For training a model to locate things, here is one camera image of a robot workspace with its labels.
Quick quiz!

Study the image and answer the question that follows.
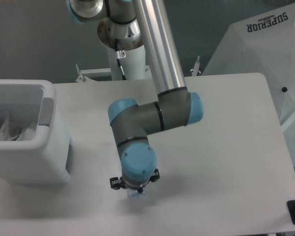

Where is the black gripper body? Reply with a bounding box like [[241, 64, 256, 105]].
[[120, 177, 150, 193]]

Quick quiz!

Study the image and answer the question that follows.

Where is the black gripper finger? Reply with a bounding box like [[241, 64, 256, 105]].
[[149, 169, 160, 182], [110, 177, 125, 190]]

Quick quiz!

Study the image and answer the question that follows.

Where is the crushed clear plastic bottle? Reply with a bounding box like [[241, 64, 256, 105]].
[[127, 188, 147, 200]]

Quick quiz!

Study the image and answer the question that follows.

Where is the clear plastic bag green stripe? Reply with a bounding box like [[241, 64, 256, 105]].
[[8, 122, 37, 141]]

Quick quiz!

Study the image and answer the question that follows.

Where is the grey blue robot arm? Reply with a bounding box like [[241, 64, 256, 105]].
[[66, 0, 204, 193]]

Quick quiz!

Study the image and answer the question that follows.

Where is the white plastic trash can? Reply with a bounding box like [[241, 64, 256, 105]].
[[0, 79, 71, 184]]

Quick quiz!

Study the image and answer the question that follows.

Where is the white printed paper trash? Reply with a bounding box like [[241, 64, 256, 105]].
[[0, 118, 24, 141]]

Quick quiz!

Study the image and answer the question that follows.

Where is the white umbrella with lettering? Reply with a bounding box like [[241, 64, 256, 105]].
[[204, 3, 295, 166]]

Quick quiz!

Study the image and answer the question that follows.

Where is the white metal base bracket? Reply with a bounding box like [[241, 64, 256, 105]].
[[75, 55, 202, 83]]

